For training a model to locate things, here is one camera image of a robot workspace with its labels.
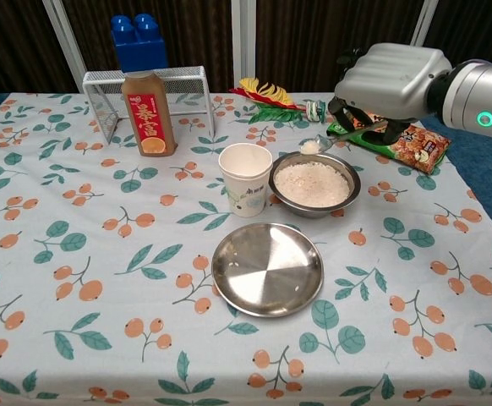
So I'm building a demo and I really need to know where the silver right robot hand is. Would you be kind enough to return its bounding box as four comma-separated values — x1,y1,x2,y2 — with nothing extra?
329,41,455,147

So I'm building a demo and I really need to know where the metal spoon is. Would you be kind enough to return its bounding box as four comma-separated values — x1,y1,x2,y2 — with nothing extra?
299,125,389,154

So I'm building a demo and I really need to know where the metal bowl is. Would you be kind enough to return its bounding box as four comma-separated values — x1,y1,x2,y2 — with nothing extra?
268,151,362,219

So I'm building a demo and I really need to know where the white paper cup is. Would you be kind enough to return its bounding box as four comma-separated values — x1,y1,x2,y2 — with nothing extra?
218,143,274,218

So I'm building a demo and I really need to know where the green orange snack bag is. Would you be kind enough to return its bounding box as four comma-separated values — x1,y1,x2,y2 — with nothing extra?
326,110,452,175

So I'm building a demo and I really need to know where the colourful feather shuttlecock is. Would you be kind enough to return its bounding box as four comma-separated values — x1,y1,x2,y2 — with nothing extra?
228,77,327,128

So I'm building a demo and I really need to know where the round metal plate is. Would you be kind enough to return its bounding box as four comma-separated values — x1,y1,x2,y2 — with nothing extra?
210,222,325,318

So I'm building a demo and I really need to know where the brown drink bottle red label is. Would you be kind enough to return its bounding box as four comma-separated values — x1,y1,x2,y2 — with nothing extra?
121,69,177,158

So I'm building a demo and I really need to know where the blue building block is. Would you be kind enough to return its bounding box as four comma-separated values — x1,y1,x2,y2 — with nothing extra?
110,13,167,74

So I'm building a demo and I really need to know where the floral patterned tablecloth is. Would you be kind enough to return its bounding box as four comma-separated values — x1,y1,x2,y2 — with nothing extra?
0,91,492,406

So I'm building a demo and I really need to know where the dark partition panel white frame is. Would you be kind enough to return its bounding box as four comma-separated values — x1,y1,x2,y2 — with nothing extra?
242,0,438,93
0,0,87,105
410,0,492,69
62,0,247,93

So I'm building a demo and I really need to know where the white wire mini goal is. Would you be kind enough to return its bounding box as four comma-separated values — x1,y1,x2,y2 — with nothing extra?
82,65,216,145

